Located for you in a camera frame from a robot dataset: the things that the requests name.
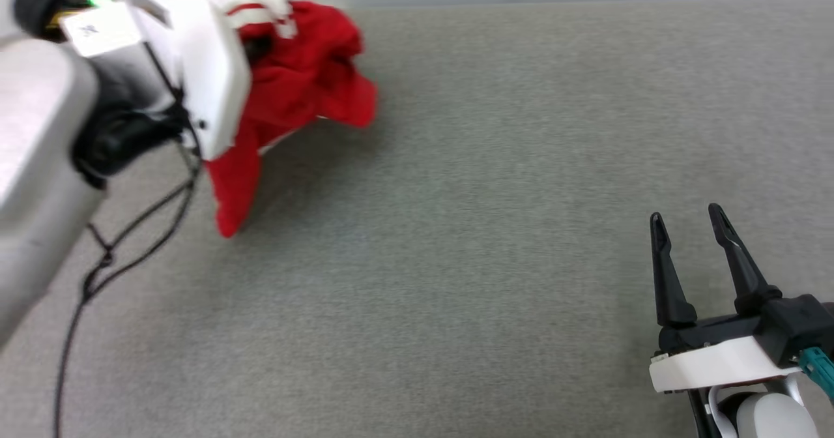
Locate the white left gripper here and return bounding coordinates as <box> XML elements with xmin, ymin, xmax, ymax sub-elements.
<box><xmin>122</xmin><ymin>0</ymin><xmax>275</xmax><ymax>162</ymax></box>

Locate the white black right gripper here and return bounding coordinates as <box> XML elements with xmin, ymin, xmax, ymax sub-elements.
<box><xmin>649</xmin><ymin>203</ymin><xmax>803</xmax><ymax>394</ymax></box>

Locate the red white basketball jersey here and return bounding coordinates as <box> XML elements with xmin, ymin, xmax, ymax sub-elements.
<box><xmin>204</xmin><ymin>0</ymin><xmax>379</xmax><ymax>239</ymax></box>

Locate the white paper label tag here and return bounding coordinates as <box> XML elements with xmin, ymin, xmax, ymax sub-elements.
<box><xmin>60</xmin><ymin>0</ymin><xmax>143</xmax><ymax>59</ymax></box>

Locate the grey fabric sofa cushion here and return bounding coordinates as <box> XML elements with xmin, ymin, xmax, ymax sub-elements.
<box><xmin>0</xmin><ymin>0</ymin><xmax>834</xmax><ymax>438</ymax></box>

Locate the black cylinder with green light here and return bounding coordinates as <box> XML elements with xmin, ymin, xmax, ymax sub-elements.
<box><xmin>12</xmin><ymin>0</ymin><xmax>113</xmax><ymax>42</ymax></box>

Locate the teal right cable connector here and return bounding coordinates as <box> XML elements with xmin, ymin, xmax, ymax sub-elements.
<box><xmin>798</xmin><ymin>347</ymin><xmax>834</xmax><ymax>401</ymax></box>

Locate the thin black cable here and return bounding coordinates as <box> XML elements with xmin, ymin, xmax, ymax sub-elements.
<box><xmin>87</xmin><ymin>158</ymin><xmax>200</xmax><ymax>256</ymax></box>
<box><xmin>53</xmin><ymin>164</ymin><xmax>200</xmax><ymax>438</ymax></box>

